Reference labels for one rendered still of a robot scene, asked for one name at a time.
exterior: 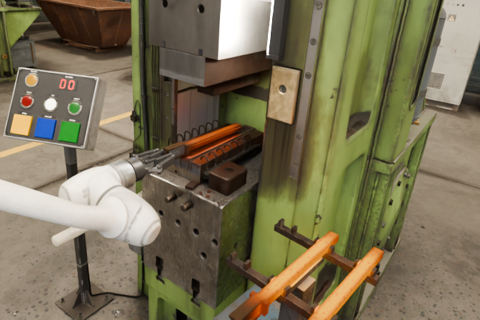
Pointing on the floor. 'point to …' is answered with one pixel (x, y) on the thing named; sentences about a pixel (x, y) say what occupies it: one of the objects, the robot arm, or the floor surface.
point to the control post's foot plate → (74, 307)
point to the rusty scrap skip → (88, 21)
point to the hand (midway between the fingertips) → (174, 151)
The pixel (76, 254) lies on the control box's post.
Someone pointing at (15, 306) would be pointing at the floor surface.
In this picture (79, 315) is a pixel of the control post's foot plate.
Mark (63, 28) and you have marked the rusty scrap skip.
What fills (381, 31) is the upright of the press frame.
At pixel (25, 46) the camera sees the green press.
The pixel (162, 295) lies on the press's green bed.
